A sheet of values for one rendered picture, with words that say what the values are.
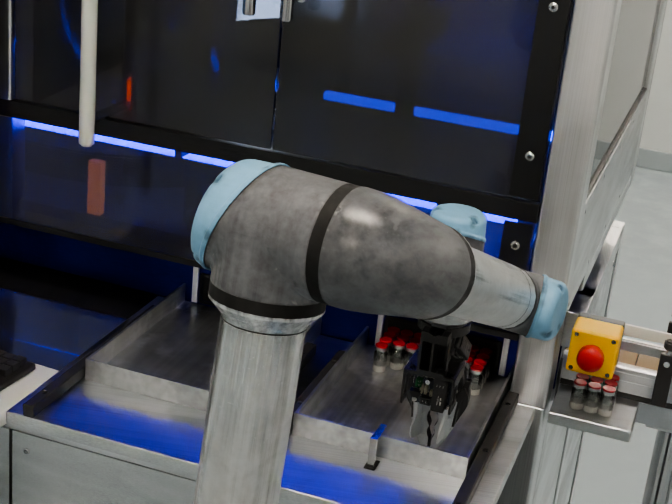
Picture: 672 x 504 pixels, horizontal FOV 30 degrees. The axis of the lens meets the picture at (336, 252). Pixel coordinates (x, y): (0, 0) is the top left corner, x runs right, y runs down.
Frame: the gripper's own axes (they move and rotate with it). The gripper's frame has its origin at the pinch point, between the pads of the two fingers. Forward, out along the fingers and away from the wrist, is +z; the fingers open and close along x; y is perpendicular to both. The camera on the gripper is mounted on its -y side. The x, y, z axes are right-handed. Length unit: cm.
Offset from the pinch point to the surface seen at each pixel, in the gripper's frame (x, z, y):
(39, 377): -68, 11, -8
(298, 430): -19.1, 2.7, 1.9
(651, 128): -7, 71, -484
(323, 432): -15.3, 1.9, 1.9
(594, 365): 18.8, -7.6, -20.6
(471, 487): 7.8, 1.6, 6.7
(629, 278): 5, 91, -322
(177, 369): -43.2, 3.3, -7.8
